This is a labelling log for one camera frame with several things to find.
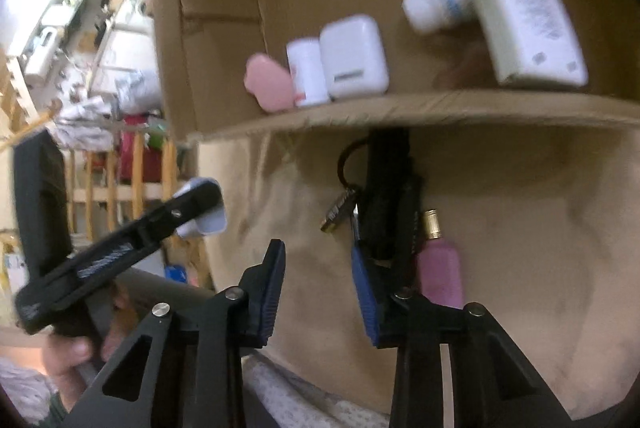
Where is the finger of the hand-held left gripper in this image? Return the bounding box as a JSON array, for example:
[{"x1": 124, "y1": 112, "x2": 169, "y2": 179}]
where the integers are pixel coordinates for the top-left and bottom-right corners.
[
  {"x1": 125, "y1": 182, "x2": 224, "y2": 253},
  {"x1": 12, "y1": 129, "x2": 74, "y2": 281}
]

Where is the person's left hand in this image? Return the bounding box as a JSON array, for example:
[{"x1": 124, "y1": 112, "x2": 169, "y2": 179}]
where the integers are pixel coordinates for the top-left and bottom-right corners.
[{"x1": 42, "y1": 285, "x2": 138, "y2": 394}]

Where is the red bag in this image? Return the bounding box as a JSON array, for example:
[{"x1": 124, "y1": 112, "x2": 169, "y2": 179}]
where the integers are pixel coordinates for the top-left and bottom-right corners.
[{"x1": 120, "y1": 115, "x2": 166, "y2": 183}]

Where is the white rounded case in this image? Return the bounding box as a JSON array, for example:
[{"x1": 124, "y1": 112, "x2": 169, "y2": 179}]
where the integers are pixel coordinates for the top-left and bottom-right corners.
[{"x1": 174, "y1": 178, "x2": 227, "y2": 239}]

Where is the pale patterned cloth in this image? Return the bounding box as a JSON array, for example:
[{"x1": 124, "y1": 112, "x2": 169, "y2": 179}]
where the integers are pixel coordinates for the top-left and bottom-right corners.
[{"x1": 242, "y1": 350, "x2": 393, "y2": 428}]

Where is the grey plastic bag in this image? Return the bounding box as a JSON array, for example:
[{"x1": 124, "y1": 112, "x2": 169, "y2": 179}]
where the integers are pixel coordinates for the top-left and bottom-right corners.
[{"x1": 90, "y1": 68, "x2": 163, "y2": 113}]

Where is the small white red-label bottle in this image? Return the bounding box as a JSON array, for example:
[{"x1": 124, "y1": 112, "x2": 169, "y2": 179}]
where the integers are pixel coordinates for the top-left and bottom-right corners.
[{"x1": 286, "y1": 38, "x2": 331, "y2": 107}]

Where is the pink bunny compact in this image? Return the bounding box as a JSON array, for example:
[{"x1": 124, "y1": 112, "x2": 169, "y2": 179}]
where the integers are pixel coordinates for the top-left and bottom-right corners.
[{"x1": 243, "y1": 52, "x2": 296, "y2": 113}]

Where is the wooden rack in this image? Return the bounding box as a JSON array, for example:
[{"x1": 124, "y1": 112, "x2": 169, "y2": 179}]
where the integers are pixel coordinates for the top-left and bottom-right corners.
[{"x1": 0, "y1": 48, "x2": 211, "y2": 289}]

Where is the black key fob with ring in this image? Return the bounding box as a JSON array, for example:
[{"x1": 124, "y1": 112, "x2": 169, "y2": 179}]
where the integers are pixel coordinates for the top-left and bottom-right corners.
[{"x1": 321, "y1": 128, "x2": 427, "y2": 269}]

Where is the white bottle with printed label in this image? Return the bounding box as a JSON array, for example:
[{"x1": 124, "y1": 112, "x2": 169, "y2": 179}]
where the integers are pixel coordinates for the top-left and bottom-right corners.
[{"x1": 402, "y1": 0, "x2": 473, "y2": 33}]

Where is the white charger adapter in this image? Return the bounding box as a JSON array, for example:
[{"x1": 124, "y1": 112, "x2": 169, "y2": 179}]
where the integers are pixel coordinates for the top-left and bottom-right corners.
[{"x1": 320, "y1": 14, "x2": 390, "y2": 101}]

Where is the pink perfume bottle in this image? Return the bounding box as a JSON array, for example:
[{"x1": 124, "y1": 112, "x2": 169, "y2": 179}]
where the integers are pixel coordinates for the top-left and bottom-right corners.
[{"x1": 415, "y1": 208, "x2": 466, "y2": 311}]

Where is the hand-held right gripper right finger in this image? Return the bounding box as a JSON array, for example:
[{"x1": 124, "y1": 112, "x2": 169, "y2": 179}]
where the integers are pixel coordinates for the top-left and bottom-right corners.
[{"x1": 351, "y1": 243, "x2": 573, "y2": 428}]

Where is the white cloth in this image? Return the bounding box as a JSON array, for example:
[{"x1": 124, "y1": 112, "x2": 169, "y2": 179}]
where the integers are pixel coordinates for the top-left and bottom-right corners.
[{"x1": 52, "y1": 100, "x2": 123, "y2": 151}]

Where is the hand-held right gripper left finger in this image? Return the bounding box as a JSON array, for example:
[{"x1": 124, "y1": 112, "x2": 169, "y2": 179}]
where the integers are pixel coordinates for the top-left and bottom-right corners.
[{"x1": 62, "y1": 239, "x2": 287, "y2": 428}]

